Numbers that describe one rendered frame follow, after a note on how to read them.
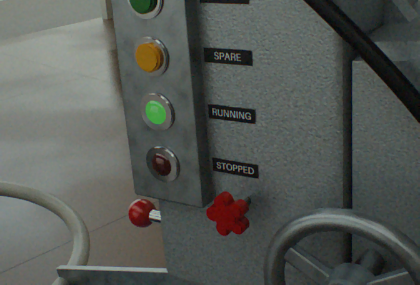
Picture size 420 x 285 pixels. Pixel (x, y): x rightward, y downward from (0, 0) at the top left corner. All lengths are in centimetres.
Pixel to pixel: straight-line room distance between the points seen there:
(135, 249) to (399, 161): 254
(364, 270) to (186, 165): 18
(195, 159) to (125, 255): 241
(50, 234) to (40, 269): 31
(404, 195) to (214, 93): 18
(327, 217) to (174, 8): 21
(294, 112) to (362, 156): 7
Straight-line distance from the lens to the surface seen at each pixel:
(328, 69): 52
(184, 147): 59
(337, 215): 50
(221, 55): 56
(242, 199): 59
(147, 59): 58
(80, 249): 116
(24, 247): 321
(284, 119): 55
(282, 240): 53
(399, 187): 55
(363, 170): 55
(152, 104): 59
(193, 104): 57
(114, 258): 298
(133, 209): 73
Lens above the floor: 150
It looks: 20 degrees down
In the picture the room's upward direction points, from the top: 5 degrees counter-clockwise
